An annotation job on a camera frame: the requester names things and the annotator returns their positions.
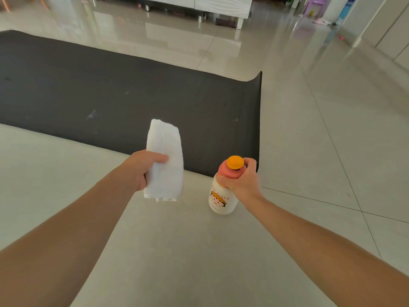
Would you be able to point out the person's left hand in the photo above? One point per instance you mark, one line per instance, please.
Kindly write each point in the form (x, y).
(140, 166)

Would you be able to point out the person's right hand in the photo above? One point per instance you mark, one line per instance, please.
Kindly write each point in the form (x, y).
(246, 187)

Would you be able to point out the white towel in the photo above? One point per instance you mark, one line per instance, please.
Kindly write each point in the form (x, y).
(166, 156)

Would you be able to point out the white plastic bottle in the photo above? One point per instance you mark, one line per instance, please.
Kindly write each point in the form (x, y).
(222, 203)

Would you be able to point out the black yoga mat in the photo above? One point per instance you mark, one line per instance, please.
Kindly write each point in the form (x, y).
(127, 99)

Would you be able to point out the person's right forearm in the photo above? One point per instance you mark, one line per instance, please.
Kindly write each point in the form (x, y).
(335, 258)

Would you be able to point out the person's left forearm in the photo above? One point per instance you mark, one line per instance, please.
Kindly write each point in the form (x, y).
(57, 246)

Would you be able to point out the black white TV cabinet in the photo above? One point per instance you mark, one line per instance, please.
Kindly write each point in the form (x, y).
(223, 6)

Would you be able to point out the pink slipper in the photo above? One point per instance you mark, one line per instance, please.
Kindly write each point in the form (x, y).
(321, 21)

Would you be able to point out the purple plastic chair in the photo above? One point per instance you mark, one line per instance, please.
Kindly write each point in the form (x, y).
(314, 6)

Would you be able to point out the blue printed tall box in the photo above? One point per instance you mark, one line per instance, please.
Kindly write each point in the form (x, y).
(345, 9)

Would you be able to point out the white low cabinet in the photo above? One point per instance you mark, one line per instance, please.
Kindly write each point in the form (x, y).
(389, 31)

